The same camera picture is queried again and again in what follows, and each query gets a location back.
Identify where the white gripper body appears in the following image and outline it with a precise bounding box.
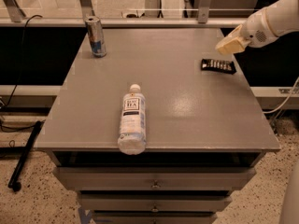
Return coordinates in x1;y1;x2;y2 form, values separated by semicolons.
241;10;277;48

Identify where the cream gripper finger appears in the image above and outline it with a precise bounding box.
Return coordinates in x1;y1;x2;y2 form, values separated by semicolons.
223;24;243;42
215;36;251;55

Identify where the black rxbar chocolate bar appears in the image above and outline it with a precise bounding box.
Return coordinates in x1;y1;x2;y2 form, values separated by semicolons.
201;59;236;75

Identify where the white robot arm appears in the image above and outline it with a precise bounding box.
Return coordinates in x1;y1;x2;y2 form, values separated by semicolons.
216;0;299;55

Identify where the grey drawer cabinet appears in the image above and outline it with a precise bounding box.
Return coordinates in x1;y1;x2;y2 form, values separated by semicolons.
36;28;279;216

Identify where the silver blue energy drink can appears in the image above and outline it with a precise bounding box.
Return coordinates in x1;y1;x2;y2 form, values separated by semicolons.
84;16;107;58

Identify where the top grey drawer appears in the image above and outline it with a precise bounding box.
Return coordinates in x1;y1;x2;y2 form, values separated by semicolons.
53;167;256;191

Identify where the grey drawer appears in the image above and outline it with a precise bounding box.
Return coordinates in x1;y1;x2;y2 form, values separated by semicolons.
93;213;217;224
78;192;232;212
53;167;256;191

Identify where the middle grey drawer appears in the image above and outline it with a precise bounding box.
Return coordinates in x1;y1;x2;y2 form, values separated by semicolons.
78;192;232;212

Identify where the bottom grey drawer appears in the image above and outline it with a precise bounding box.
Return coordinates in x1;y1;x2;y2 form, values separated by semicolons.
93;213;217;224

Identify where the black rod on floor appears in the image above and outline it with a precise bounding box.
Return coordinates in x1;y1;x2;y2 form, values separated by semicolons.
7;121;42;192

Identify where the white cable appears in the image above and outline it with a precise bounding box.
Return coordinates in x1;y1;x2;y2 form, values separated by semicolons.
263;77;299;116

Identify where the metal window rail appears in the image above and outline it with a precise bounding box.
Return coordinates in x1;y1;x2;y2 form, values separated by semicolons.
0;17;250;29

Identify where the black cable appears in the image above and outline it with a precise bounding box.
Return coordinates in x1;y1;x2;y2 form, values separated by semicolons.
0;14;44;133

